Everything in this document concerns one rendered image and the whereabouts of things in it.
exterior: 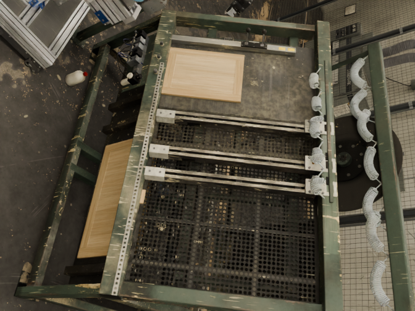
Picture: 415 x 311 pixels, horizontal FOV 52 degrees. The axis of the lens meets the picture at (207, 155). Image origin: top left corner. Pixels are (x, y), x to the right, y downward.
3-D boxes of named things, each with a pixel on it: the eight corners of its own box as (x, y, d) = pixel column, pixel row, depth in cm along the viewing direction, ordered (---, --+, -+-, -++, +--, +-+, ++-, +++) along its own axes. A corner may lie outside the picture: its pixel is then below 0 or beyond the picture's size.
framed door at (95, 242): (107, 147, 335) (105, 145, 333) (162, 132, 306) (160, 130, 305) (79, 258, 291) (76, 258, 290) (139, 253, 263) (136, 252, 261)
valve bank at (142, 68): (121, 31, 326) (145, 20, 314) (134, 42, 336) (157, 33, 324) (107, 81, 302) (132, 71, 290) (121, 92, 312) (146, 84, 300)
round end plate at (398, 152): (292, 125, 351) (394, 100, 310) (295, 128, 356) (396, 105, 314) (291, 215, 313) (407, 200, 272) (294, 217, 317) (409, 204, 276)
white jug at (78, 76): (66, 72, 346) (83, 65, 336) (75, 79, 353) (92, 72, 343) (63, 81, 341) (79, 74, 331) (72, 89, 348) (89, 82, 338)
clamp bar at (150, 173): (147, 168, 272) (143, 150, 251) (331, 189, 270) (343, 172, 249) (144, 182, 267) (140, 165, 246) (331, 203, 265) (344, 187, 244)
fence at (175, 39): (172, 38, 327) (172, 34, 324) (294, 51, 326) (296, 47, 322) (171, 42, 325) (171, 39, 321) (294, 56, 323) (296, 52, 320)
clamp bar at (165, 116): (158, 111, 293) (155, 91, 272) (328, 131, 291) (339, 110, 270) (155, 124, 288) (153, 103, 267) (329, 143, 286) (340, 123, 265)
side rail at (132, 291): (125, 285, 242) (122, 281, 232) (317, 307, 240) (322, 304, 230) (122, 299, 238) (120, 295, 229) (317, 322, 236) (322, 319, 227)
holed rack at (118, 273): (160, 62, 308) (160, 62, 308) (163, 63, 308) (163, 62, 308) (111, 294, 229) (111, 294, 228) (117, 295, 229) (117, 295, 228)
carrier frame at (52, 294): (93, 44, 379) (165, 10, 336) (182, 123, 477) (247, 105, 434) (13, 295, 273) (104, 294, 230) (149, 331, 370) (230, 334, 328)
